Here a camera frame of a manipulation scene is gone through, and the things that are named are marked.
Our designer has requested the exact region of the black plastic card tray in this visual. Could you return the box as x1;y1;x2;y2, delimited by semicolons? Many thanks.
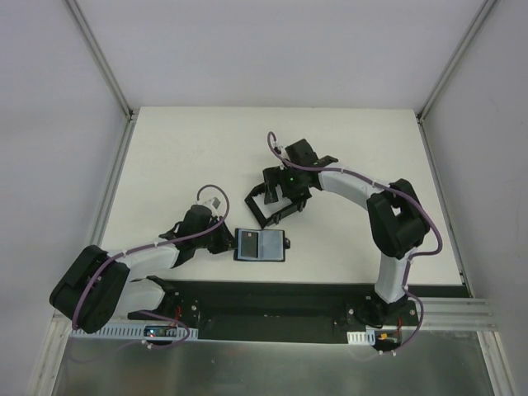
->
244;183;312;229

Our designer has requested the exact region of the black leather card holder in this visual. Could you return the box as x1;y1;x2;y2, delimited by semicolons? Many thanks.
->
233;229;291;262

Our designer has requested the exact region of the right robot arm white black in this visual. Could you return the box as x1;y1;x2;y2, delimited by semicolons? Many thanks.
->
262;132;431;328

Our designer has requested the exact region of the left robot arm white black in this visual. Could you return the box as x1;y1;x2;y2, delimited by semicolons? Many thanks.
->
49;198;235;333

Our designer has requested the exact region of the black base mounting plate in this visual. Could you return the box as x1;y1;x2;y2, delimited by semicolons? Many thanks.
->
127;278;471;343

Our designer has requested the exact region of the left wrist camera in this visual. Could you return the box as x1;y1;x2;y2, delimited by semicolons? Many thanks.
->
202;197;221;210

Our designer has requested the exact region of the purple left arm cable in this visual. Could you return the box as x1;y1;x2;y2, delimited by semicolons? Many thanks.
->
72;184;231;331

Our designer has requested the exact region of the left white cable duct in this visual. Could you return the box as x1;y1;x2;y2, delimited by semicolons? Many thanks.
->
92;323;199;342

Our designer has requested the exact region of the white cable duct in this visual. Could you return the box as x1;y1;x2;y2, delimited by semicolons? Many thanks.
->
92;323;199;342
346;329;376;346

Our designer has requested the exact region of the right white cable duct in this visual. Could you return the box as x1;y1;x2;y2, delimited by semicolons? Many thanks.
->
346;329;376;346

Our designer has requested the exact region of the aluminium front frame rail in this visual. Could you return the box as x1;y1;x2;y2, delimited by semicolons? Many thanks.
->
422;298;497;332

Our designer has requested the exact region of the right aluminium frame post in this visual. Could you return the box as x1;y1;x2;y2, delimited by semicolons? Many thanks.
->
416;0;499;125

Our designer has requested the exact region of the aluminium frame post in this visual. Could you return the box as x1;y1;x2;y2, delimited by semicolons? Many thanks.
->
63;0;134;120
416;0;499;125

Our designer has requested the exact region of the left aluminium frame post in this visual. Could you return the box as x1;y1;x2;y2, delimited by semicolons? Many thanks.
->
63;0;134;120

